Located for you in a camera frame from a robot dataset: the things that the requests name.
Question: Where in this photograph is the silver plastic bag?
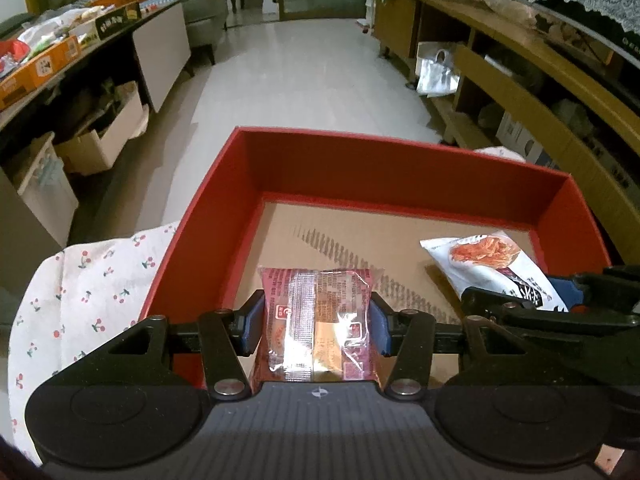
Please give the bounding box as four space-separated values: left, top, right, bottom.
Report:
416 49 460 98

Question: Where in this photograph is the dark side table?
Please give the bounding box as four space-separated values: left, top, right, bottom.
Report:
1 2 191 266

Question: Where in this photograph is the black snack box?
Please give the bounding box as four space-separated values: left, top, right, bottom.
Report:
94 2 141 40

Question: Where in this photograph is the cherry print tablecloth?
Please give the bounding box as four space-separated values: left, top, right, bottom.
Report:
8 222 178 465

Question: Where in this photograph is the open cardboard carton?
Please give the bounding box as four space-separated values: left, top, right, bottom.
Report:
55 81 150 176

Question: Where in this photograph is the pink clear cake packet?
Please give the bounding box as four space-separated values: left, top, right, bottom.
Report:
250 268 381 391

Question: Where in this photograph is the grey sofa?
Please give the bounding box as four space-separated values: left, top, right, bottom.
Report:
182 0 229 65

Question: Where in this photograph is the red cardboard box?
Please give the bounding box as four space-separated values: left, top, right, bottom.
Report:
138 127 612 391

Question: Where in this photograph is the orange cardboard box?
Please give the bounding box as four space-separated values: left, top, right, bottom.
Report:
0 37 80 110

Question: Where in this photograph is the white noodle snack bag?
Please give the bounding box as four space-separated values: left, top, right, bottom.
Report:
420 231 568 312

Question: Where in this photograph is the long wooden tv bench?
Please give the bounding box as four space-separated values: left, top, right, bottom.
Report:
374 0 639 263

